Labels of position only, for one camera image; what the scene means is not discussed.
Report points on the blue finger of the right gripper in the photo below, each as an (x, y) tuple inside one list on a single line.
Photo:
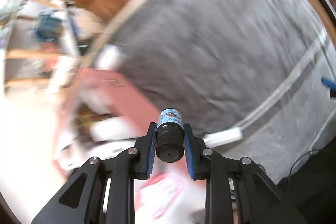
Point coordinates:
[(328, 83)]

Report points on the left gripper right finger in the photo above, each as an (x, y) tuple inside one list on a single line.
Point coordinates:
[(236, 190)]

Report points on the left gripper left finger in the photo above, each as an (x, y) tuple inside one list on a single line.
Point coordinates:
[(102, 191)]

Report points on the small dark dropper bottle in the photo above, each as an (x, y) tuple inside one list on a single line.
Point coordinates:
[(170, 135)]

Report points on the white plush dog toy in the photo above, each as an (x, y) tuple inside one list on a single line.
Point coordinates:
[(169, 198)]

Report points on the white plastic bottle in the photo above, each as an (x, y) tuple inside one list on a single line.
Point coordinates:
[(223, 137)]

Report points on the pink storage box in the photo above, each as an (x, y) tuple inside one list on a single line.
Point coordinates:
[(101, 115)]

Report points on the grey blanket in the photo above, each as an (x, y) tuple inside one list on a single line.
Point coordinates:
[(252, 64)]

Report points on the wooden shelf rack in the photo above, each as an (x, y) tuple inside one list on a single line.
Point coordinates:
[(38, 47)]

